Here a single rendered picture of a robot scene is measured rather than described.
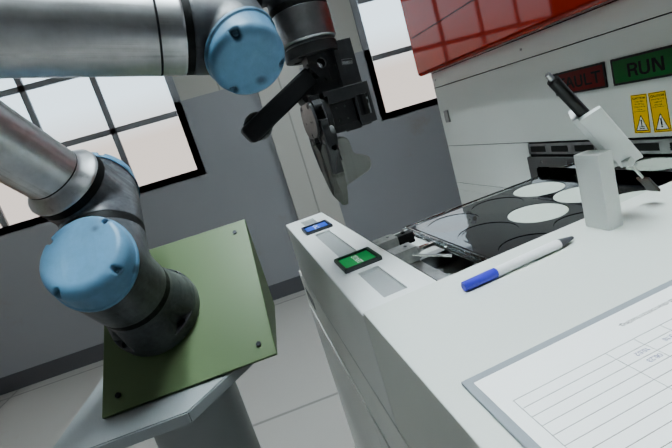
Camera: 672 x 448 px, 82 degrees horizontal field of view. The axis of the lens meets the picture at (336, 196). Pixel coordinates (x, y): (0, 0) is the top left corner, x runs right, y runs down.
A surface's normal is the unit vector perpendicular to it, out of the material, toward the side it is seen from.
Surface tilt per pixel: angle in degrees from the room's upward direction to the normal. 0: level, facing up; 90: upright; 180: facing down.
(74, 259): 52
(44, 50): 129
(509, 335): 0
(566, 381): 0
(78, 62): 146
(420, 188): 90
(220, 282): 44
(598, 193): 90
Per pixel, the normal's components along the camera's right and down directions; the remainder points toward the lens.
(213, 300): -0.07, -0.58
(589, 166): -0.92, 0.32
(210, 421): 0.66, -0.06
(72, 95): 0.17, 0.14
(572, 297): -0.28, -0.94
